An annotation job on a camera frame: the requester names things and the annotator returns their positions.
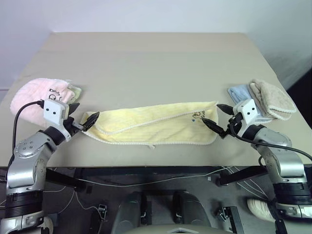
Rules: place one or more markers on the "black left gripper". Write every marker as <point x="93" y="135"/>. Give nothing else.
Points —
<point x="70" y="126"/>

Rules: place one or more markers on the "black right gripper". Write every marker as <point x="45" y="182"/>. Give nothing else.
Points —
<point x="234" y="124"/>

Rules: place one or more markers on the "yellow towel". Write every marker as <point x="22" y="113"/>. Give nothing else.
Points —
<point x="151" y="124"/>

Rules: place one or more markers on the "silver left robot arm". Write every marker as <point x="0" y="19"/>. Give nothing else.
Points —
<point x="23" y="161"/>

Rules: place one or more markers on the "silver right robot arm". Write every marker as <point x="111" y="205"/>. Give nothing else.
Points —
<point x="285" y="161"/>

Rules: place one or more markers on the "light green folded towel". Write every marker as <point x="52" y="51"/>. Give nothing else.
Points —
<point x="76" y="92"/>

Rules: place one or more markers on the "light blue folded towel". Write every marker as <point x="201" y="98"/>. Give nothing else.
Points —
<point x="237" y="93"/>

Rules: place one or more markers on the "pink folded towel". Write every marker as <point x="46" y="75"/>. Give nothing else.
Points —
<point x="34" y="93"/>

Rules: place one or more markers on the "beige folded towel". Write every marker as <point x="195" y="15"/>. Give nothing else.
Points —
<point x="273" y="100"/>

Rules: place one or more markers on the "dark grey rounded shape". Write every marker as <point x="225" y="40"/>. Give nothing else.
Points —
<point x="130" y="209"/>
<point x="191" y="207"/>

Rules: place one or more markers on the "white ribbed shoe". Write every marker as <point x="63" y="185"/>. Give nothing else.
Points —
<point x="258" y="209"/>

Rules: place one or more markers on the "grey robot torso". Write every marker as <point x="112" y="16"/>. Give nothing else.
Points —
<point x="173" y="230"/>

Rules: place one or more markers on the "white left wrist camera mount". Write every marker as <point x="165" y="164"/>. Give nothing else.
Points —
<point x="54" y="111"/>

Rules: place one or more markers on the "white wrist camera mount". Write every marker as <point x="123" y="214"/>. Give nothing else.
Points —
<point x="248" y="111"/>
<point x="54" y="111"/>

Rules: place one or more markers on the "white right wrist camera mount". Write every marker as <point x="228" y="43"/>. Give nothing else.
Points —
<point x="248" y="111"/>

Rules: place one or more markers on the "black metal table frame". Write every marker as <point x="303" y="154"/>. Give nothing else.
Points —
<point x="146" y="171"/>

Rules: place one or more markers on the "small black floor bracket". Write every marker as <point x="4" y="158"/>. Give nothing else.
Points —
<point x="102" y="210"/>

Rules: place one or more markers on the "large black floor bracket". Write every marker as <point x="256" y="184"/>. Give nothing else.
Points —
<point x="230" y="217"/>

